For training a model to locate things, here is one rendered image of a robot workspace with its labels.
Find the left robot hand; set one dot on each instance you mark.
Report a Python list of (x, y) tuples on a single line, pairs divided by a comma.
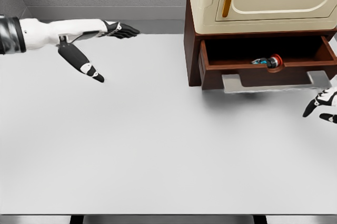
[(79, 28)]

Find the cream cabinet with door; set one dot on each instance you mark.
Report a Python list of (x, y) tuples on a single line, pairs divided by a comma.
[(276, 0)]

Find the dark brown wooden cabinet base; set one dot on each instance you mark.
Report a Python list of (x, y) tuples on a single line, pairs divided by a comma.
[(190, 50)]

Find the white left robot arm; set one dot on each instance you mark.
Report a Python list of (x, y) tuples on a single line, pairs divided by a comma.
[(31, 33)]

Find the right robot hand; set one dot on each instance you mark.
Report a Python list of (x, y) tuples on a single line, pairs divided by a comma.
[(326, 97)]

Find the red and black push-button switch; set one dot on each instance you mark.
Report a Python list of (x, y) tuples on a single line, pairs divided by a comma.
[(272, 61)]

